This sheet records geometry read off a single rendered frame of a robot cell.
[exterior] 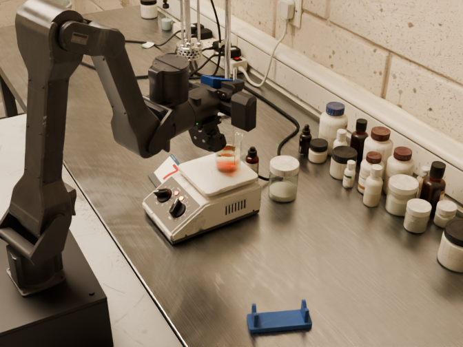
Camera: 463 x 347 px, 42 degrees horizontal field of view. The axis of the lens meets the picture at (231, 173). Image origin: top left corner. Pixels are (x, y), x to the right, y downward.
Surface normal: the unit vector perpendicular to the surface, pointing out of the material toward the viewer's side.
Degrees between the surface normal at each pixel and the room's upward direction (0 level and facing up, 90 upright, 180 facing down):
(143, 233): 0
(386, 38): 90
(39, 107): 78
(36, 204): 69
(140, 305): 0
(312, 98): 90
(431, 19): 90
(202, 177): 0
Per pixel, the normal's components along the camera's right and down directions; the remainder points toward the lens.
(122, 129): -0.64, 0.54
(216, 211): 0.53, 0.47
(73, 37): 0.77, 0.40
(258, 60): -0.87, 0.26
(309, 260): 0.01, -0.84
